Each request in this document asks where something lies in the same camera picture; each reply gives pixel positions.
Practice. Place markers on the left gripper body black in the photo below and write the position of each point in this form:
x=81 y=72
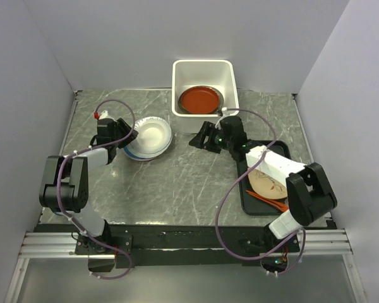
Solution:
x=117 y=137

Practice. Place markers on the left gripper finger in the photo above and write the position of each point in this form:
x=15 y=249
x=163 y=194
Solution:
x=123 y=127
x=130 y=139

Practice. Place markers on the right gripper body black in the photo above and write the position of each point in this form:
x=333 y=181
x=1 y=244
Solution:
x=228 y=142

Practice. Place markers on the white plate blue rim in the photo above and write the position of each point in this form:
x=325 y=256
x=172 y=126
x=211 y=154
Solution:
x=153 y=134

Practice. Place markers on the red scalloped plate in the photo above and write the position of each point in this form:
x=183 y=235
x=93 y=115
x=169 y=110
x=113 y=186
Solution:
x=199 y=100

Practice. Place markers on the pale grey large plate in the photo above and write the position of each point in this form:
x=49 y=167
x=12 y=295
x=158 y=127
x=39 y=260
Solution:
x=138 y=155

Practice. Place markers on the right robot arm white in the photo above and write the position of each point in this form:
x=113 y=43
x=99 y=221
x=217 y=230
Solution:
x=306 y=187

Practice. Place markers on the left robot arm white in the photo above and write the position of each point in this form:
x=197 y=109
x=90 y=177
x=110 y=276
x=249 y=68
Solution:
x=64 y=188

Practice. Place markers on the peach plate with bird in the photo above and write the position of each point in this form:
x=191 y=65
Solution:
x=266 y=186

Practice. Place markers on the black rectangular tray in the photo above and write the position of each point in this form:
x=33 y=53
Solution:
x=251 y=205

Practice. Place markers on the orange chopstick lower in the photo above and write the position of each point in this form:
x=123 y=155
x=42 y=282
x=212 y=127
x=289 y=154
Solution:
x=261 y=197

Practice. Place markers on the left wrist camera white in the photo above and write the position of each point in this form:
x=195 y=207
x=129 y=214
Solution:
x=102 y=115

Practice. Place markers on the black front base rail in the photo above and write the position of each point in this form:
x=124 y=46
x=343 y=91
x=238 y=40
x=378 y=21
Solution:
x=163 y=245

